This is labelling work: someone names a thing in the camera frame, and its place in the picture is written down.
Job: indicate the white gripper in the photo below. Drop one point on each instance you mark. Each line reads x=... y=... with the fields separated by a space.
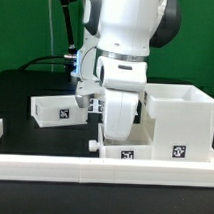
x=119 y=113

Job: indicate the white front drawer box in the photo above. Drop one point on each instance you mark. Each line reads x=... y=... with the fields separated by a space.
x=137 y=146

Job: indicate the white drawer box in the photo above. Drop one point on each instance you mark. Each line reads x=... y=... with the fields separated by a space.
x=61 y=110
x=137 y=146

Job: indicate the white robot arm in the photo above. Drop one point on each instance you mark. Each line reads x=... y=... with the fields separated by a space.
x=123 y=32

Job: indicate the white rear drawer box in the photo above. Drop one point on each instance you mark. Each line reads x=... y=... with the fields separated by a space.
x=61 y=110

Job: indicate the fiducial marker sheet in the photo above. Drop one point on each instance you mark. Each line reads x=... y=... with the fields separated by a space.
x=96 y=106

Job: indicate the white drawer cabinet frame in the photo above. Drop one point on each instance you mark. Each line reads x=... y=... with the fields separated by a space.
x=183 y=122

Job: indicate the white front barrier rail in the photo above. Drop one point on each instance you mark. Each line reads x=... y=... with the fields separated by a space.
x=17 y=167

